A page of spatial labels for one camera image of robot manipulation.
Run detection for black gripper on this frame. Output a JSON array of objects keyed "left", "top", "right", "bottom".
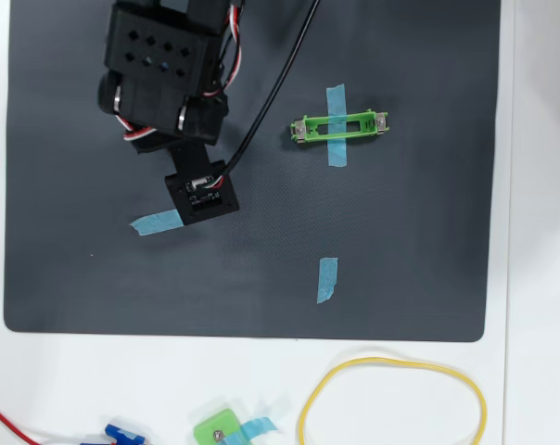
[{"left": 131, "top": 95, "right": 231, "bottom": 158}]

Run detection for blue masking tape strip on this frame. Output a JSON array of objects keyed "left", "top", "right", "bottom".
[
  {"left": 129, "top": 208, "right": 185, "bottom": 237},
  {"left": 237, "top": 415, "right": 279, "bottom": 441},
  {"left": 325, "top": 83, "right": 350, "bottom": 168},
  {"left": 315, "top": 257, "right": 339, "bottom": 306}
]

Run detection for green printed block with screw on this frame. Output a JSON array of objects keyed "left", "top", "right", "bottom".
[{"left": 193, "top": 407, "right": 253, "bottom": 445}]

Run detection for red wire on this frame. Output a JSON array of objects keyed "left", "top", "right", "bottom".
[{"left": 0, "top": 397, "right": 43, "bottom": 445}]

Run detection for blue plastic connector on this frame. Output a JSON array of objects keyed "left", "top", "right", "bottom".
[{"left": 104, "top": 423, "right": 146, "bottom": 445}]

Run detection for yellow rubber band loop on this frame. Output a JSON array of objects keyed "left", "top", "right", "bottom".
[{"left": 297, "top": 355, "right": 489, "bottom": 445}]

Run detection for green battery holder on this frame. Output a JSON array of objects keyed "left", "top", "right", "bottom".
[{"left": 289, "top": 108, "right": 391, "bottom": 147}]

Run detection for red white black servo cable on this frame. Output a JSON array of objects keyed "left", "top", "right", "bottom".
[
  {"left": 214, "top": 0, "right": 246, "bottom": 99},
  {"left": 114, "top": 113, "right": 159, "bottom": 144}
]

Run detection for dark grey textured mat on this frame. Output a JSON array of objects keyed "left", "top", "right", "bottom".
[{"left": 2, "top": 0, "right": 503, "bottom": 344}]

